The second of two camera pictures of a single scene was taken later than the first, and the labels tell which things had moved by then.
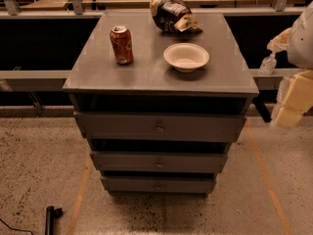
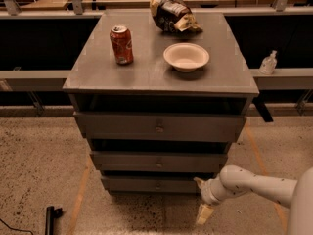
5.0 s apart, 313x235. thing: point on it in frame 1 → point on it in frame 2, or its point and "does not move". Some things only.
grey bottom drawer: [159, 185] does not move
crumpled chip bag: [172, 15] does not move
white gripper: [301, 44] → [207, 192]
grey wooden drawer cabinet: [158, 108] does not move
